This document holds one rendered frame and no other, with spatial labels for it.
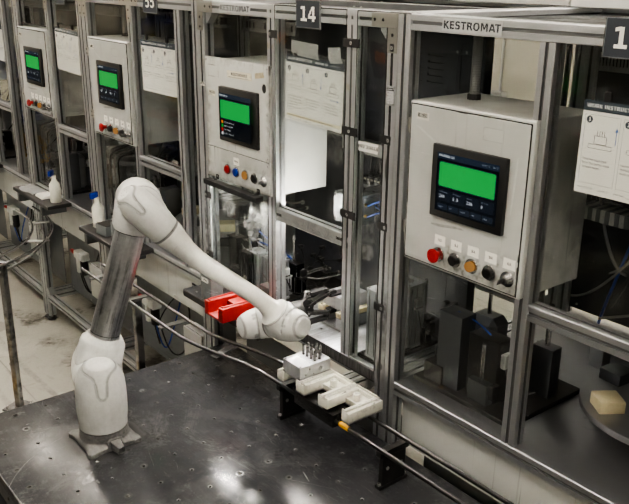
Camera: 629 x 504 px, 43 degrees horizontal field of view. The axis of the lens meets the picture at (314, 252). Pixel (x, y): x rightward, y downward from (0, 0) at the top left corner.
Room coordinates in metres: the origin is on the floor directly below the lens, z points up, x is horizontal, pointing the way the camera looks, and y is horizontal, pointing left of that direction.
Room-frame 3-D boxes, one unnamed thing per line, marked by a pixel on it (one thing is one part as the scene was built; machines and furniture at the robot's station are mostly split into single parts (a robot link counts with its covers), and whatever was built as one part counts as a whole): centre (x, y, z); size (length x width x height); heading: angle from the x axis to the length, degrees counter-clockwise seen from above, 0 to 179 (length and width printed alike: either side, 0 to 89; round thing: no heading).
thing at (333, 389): (2.29, -0.05, 0.84); 0.36 x 0.14 x 0.10; 38
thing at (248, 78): (3.00, 0.20, 1.60); 0.42 x 0.29 x 0.46; 38
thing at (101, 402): (2.29, 0.68, 0.85); 0.18 x 0.16 x 0.22; 20
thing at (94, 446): (2.27, 0.67, 0.71); 0.22 x 0.18 x 0.06; 38
